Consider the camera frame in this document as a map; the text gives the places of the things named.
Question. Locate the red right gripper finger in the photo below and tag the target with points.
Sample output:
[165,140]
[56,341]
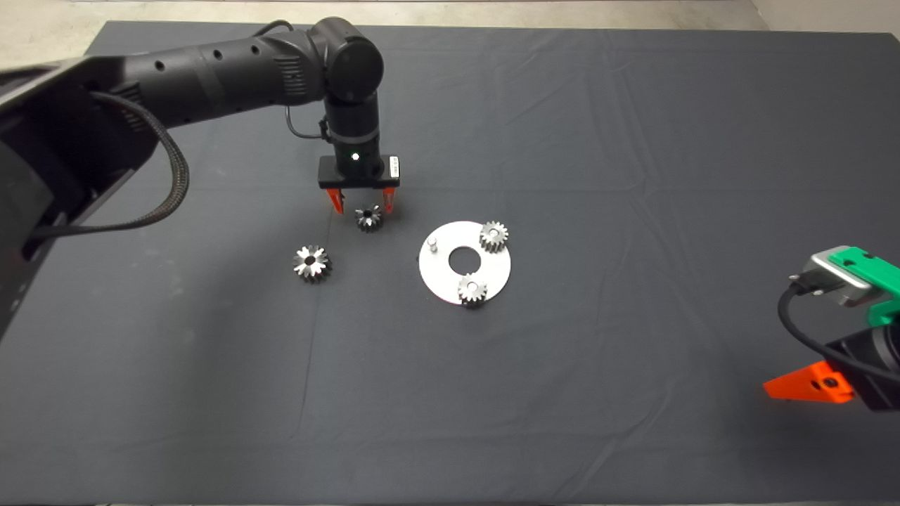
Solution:
[808,385]

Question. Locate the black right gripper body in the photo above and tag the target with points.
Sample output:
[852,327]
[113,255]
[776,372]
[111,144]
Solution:
[879,393]

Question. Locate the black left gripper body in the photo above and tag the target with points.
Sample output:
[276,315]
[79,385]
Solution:
[327,176]

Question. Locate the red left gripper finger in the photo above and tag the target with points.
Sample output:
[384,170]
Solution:
[389,199]
[336,199]

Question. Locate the small steel gear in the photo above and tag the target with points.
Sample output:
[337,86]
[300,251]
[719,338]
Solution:
[368,219]
[493,237]
[472,289]

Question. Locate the larger steel gear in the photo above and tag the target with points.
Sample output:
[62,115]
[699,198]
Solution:
[311,263]

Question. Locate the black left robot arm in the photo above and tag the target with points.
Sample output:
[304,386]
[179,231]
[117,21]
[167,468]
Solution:
[225,70]

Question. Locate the round metal plate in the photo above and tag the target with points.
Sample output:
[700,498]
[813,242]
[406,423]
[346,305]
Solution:
[436,277]

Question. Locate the dark grey table cloth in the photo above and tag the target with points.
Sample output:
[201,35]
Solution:
[562,393]

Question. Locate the bright green camera mount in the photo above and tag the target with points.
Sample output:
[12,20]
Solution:
[882,295]

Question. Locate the silver camera box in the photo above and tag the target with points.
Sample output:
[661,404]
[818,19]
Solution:
[837,281]

